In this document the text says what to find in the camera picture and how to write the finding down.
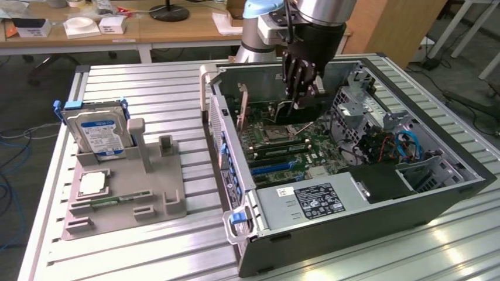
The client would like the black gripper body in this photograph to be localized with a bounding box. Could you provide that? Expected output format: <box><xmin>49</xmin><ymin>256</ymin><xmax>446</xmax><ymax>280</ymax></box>
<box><xmin>282</xmin><ymin>22</ymin><xmax>348</xmax><ymax>71</ymax></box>

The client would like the graphics card with fan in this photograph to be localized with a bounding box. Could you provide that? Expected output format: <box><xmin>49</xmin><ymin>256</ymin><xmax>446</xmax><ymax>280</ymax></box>
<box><xmin>236</xmin><ymin>83</ymin><xmax>333</xmax><ymax>132</ymax></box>

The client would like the metal socket cover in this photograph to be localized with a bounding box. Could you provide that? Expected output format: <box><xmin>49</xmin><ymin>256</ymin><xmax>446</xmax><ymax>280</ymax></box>
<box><xmin>288</xmin><ymin>122</ymin><xmax>314</xmax><ymax>136</ymax></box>

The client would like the metal drive cage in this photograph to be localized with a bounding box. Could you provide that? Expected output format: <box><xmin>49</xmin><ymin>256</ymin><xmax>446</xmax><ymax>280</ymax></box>
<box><xmin>330</xmin><ymin>86</ymin><xmax>392</xmax><ymax>147</ymax></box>

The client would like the CPU socket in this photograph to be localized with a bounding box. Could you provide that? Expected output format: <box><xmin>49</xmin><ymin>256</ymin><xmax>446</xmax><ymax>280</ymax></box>
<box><xmin>260</xmin><ymin>124</ymin><xmax>292</xmax><ymax>141</ymax></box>

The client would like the wooden cabinet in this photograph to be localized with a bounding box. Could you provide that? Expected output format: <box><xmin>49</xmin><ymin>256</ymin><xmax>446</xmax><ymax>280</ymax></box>
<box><xmin>342</xmin><ymin>0</ymin><xmax>448</xmax><ymax>68</ymax></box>

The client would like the green motherboard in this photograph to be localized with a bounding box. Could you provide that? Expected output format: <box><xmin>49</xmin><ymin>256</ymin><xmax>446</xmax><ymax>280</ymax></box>
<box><xmin>225</xmin><ymin>98</ymin><xmax>352</xmax><ymax>190</ymax></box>

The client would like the black RAM stick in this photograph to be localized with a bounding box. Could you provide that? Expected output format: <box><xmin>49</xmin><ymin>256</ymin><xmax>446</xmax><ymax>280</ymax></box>
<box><xmin>253</xmin><ymin>142</ymin><xmax>309</xmax><ymax>156</ymax></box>

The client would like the cardboard box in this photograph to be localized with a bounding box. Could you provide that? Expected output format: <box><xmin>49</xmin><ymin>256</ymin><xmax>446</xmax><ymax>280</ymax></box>
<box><xmin>225</xmin><ymin>0</ymin><xmax>250</xmax><ymax>21</ymax></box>

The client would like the white booklet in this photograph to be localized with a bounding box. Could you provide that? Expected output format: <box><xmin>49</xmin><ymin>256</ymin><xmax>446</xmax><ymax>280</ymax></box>
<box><xmin>212</xmin><ymin>11</ymin><xmax>245</xmax><ymax>36</ymax></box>

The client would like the long blue expansion slot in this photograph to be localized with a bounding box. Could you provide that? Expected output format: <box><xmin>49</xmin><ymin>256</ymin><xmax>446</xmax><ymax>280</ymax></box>
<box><xmin>248</xmin><ymin>162</ymin><xmax>297</xmax><ymax>176</ymax></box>

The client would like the black plastic shroud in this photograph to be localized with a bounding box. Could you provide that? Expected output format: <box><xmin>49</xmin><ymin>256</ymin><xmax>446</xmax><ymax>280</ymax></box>
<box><xmin>346</xmin><ymin>162</ymin><xmax>417</xmax><ymax>204</ymax></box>

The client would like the black floor stand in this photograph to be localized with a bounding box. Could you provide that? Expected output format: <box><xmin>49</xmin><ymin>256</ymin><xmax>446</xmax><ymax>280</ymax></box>
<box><xmin>442</xmin><ymin>87</ymin><xmax>500</xmax><ymax>118</ymax></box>

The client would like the black lamp base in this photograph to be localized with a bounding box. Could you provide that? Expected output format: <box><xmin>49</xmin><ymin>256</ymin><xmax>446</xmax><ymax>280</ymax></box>
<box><xmin>148</xmin><ymin>0</ymin><xmax>190</xmax><ymax>23</ymax></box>

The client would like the grey disk bay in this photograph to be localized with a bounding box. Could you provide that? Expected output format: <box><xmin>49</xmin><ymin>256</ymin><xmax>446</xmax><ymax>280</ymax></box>
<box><xmin>393</xmin><ymin>155</ymin><xmax>469</xmax><ymax>194</ymax></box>

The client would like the grey power supply unit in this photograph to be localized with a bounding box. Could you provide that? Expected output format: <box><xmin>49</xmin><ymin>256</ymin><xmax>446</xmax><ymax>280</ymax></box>
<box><xmin>256</xmin><ymin>172</ymin><xmax>370</xmax><ymax>231</ymax></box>

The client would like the black open PC case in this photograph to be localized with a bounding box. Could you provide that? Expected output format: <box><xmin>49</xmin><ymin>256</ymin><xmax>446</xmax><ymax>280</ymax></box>
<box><xmin>198</xmin><ymin>57</ymin><xmax>497</xmax><ymax>278</ymax></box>

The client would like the small white labelled box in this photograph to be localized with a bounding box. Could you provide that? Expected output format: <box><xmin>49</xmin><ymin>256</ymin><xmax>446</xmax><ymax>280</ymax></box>
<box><xmin>97</xmin><ymin>16</ymin><xmax>128</xmax><ymax>35</ymax></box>

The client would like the hard disk with blue caddy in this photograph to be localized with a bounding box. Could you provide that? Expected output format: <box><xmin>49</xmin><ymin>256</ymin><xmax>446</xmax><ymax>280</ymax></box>
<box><xmin>52</xmin><ymin>99</ymin><xmax>129</xmax><ymax>162</ymax></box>

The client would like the grey parts rack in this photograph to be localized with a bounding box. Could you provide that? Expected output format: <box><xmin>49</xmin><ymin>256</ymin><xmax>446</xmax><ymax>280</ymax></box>
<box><xmin>61</xmin><ymin>118</ymin><xmax>188</xmax><ymax>241</ymax></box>

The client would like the green RAM stick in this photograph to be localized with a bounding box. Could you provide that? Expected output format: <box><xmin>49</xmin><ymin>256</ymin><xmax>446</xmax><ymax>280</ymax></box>
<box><xmin>89</xmin><ymin>191</ymin><xmax>152</xmax><ymax>205</ymax></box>

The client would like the silver CPU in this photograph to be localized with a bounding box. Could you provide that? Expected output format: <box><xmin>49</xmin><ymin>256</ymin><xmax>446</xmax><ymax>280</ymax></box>
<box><xmin>77</xmin><ymin>172</ymin><xmax>110</xmax><ymax>197</ymax></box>

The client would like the black office chair base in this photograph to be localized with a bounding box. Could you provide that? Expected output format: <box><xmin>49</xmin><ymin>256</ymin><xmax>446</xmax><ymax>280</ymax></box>
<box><xmin>22</xmin><ymin>54</ymin><xmax>81</xmax><ymax>85</ymax></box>

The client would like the wooden desk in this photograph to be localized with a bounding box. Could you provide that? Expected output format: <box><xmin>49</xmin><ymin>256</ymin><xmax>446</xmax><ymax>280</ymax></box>
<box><xmin>0</xmin><ymin>0</ymin><xmax>352</xmax><ymax>56</ymax></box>

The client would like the black and white box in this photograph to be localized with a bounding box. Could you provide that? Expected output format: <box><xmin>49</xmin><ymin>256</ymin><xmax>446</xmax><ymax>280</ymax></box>
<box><xmin>10</xmin><ymin>18</ymin><xmax>53</xmax><ymax>38</ymax></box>

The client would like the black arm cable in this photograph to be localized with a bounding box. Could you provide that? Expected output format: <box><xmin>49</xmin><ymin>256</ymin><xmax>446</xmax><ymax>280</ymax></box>
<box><xmin>282</xmin><ymin>0</ymin><xmax>304</xmax><ymax>44</ymax></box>

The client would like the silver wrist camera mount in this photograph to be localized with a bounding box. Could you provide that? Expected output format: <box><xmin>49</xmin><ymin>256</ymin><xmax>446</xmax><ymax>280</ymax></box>
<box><xmin>256</xmin><ymin>12</ymin><xmax>293</xmax><ymax>45</ymax></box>

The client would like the red wire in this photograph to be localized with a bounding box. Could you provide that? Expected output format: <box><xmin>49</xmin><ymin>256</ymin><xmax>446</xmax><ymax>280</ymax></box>
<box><xmin>380</xmin><ymin>136</ymin><xmax>392</xmax><ymax>162</ymax></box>

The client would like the blue wire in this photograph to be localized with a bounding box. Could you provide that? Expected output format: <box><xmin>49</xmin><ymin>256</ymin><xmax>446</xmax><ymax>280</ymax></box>
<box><xmin>394</xmin><ymin>131</ymin><xmax>425</xmax><ymax>160</ymax></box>

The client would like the white table frame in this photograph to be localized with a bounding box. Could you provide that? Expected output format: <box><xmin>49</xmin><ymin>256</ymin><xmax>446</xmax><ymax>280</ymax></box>
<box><xmin>428</xmin><ymin>0</ymin><xmax>500</xmax><ymax>80</ymax></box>

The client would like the blue floor cable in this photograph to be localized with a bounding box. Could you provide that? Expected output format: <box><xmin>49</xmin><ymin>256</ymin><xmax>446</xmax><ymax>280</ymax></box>
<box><xmin>0</xmin><ymin>137</ymin><xmax>33</xmax><ymax>252</ymax></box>

